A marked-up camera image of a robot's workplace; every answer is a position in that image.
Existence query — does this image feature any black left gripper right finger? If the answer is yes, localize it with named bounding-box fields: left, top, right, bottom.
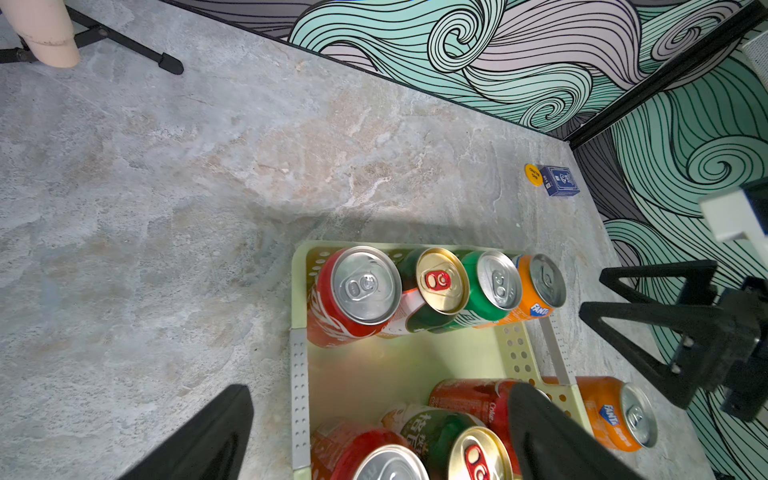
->
left=509, top=383, right=639, bottom=479

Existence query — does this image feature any green sprite can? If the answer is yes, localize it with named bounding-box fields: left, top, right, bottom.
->
left=430, top=250, right=522, bottom=334

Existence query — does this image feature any beige foam microphone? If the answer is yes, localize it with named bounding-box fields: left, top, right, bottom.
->
left=1, top=0, right=80, bottom=68

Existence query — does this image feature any orange fanta can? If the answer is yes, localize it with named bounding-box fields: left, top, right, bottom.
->
left=484, top=254, right=567, bottom=328
left=576, top=376, right=658, bottom=452

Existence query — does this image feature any red cola can front left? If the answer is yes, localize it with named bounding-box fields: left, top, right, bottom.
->
left=311, top=417, right=429, bottom=480

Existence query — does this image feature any red cola can back left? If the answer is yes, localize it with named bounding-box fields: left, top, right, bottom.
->
left=307, top=245, right=403, bottom=348

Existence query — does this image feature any green gold-top tea can front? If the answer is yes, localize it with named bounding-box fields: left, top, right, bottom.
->
left=379, top=403, right=514, bottom=479

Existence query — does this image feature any black corner frame post right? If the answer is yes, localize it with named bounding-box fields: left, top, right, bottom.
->
left=566, top=1, right=767, bottom=150

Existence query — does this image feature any green gold-top tea can back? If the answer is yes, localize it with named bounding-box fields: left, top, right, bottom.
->
left=379, top=247, right=470, bottom=338

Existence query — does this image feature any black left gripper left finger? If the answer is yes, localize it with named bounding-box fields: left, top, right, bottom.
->
left=122, top=384, right=254, bottom=479

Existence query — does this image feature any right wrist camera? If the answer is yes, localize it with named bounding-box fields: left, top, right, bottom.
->
left=698, top=178, right=767, bottom=265

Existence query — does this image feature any green gold-top tea can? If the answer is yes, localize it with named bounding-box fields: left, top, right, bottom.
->
left=379, top=247, right=470, bottom=338
left=379, top=403, right=514, bottom=479

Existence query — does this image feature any black tripod microphone stand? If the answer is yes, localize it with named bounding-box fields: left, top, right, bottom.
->
left=1, top=4, right=184, bottom=75

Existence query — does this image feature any red cola can front right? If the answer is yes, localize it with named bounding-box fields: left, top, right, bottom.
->
left=428, top=379, right=523, bottom=476

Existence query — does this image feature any red cola can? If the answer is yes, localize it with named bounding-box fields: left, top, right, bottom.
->
left=311, top=417, right=429, bottom=480
left=428, top=379, right=523, bottom=476
left=307, top=245, right=403, bottom=348

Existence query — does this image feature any blue playing card box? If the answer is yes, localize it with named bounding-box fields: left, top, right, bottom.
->
left=539, top=166, right=580, bottom=197

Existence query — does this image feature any yellow round poker chip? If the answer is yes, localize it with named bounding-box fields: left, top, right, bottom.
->
left=524, top=164, right=543, bottom=187

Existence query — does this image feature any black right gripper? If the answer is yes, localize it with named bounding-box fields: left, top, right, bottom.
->
left=579, top=260, right=767, bottom=420

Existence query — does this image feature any light green plastic basket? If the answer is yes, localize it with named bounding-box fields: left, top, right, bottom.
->
left=289, top=240, right=591, bottom=479

